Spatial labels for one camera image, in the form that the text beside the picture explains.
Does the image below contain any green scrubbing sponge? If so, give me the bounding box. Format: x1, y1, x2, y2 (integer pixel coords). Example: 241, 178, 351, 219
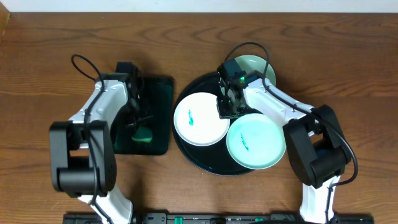
131, 126, 153, 143

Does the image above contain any white plate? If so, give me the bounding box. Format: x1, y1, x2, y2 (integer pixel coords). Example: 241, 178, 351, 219
174, 92, 230, 147

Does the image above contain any mint green plate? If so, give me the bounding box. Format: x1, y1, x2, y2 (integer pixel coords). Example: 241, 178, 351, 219
235, 55, 276, 86
226, 113, 286, 170

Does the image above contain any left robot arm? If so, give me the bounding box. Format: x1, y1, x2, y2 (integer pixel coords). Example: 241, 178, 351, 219
49, 62, 154, 223

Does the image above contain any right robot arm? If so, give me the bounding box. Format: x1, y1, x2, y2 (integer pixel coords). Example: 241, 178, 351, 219
217, 70, 357, 223

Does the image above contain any rectangular black tray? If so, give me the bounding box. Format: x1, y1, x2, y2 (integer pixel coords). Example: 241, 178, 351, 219
111, 77, 174, 156

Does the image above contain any round black tray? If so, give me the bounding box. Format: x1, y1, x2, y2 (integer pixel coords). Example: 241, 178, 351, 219
172, 72, 252, 176

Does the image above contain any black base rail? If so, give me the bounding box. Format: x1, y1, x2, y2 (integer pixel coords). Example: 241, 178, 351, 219
62, 213, 375, 224

